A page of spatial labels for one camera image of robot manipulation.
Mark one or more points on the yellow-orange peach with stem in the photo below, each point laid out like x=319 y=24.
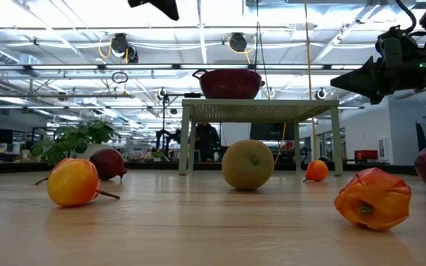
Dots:
x=72 y=183

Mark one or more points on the green leafy plant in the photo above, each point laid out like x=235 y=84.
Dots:
x=69 y=140

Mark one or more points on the small orange fruit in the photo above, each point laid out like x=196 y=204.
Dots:
x=317 y=170

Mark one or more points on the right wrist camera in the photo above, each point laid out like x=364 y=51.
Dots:
x=393 y=46

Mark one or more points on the red box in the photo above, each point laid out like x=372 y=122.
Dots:
x=365 y=154

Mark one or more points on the pale green perforated metal shelf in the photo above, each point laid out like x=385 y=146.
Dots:
x=257 y=110

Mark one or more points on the orange bell pepper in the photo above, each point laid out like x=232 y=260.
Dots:
x=375 y=199

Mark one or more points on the person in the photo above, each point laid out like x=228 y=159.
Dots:
x=206 y=142

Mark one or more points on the red-orange peach with stem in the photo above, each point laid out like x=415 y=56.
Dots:
x=59 y=163

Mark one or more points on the dark red pointed fruit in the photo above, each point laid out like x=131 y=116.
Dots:
x=105 y=162

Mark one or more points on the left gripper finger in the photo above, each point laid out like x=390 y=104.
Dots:
x=166 y=7

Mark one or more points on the magenta colander bowl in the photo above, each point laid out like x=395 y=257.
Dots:
x=229 y=85

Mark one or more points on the white plant pot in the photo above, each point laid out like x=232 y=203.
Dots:
x=91 y=148

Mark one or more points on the olive-brown round fruit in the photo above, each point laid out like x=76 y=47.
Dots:
x=248 y=166

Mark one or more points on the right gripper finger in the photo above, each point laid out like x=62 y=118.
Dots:
x=357 y=80

